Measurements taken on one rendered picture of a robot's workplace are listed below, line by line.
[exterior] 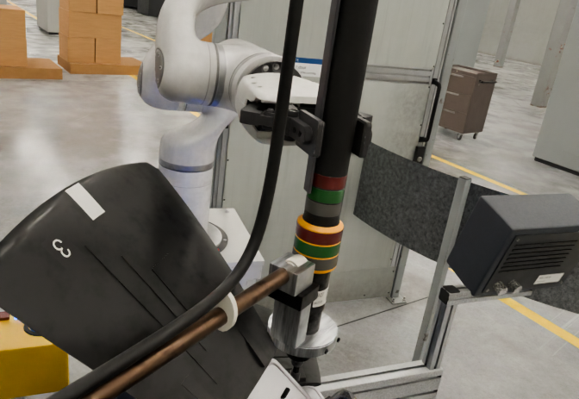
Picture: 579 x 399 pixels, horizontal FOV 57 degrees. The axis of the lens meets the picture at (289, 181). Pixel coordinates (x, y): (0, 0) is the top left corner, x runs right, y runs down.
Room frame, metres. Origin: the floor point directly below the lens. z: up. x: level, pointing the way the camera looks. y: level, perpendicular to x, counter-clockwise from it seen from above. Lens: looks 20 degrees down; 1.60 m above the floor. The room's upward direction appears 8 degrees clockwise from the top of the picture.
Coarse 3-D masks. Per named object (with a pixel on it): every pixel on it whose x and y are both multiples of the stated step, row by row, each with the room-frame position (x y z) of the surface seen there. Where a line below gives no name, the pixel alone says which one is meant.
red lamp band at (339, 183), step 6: (318, 174) 0.44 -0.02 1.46; (318, 180) 0.44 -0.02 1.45; (324, 180) 0.43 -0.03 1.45; (330, 180) 0.43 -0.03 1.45; (336, 180) 0.44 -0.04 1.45; (342, 180) 0.44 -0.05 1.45; (318, 186) 0.44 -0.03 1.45; (324, 186) 0.43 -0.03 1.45; (330, 186) 0.43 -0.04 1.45; (336, 186) 0.44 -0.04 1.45; (342, 186) 0.44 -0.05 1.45
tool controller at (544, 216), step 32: (480, 224) 1.02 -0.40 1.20; (512, 224) 0.96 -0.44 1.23; (544, 224) 0.99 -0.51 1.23; (576, 224) 1.02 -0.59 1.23; (480, 256) 1.00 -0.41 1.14; (512, 256) 0.98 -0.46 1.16; (544, 256) 1.01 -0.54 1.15; (576, 256) 1.06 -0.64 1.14; (480, 288) 0.99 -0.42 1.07; (512, 288) 1.00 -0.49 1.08
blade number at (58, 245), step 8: (56, 232) 0.35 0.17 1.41; (48, 240) 0.34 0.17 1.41; (56, 240) 0.35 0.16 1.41; (64, 240) 0.35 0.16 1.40; (48, 248) 0.34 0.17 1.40; (56, 248) 0.34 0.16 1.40; (64, 248) 0.35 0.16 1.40; (72, 248) 0.35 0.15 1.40; (56, 256) 0.34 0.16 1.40; (64, 256) 0.34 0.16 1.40; (72, 256) 0.35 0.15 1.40; (80, 256) 0.35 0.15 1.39; (64, 264) 0.34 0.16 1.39; (72, 264) 0.34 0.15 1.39
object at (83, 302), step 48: (96, 192) 0.41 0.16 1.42; (144, 192) 0.45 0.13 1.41; (96, 240) 0.37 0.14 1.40; (144, 240) 0.40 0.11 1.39; (192, 240) 0.44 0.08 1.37; (0, 288) 0.30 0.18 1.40; (48, 288) 0.32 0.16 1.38; (96, 288) 0.34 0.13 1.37; (144, 288) 0.37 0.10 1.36; (192, 288) 0.40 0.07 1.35; (240, 288) 0.44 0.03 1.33; (48, 336) 0.30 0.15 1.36; (96, 336) 0.32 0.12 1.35; (144, 336) 0.34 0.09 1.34; (240, 336) 0.39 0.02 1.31; (144, 384) 0.32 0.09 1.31; (192, 384) 0.34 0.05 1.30; (240, 384) 0.36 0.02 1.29
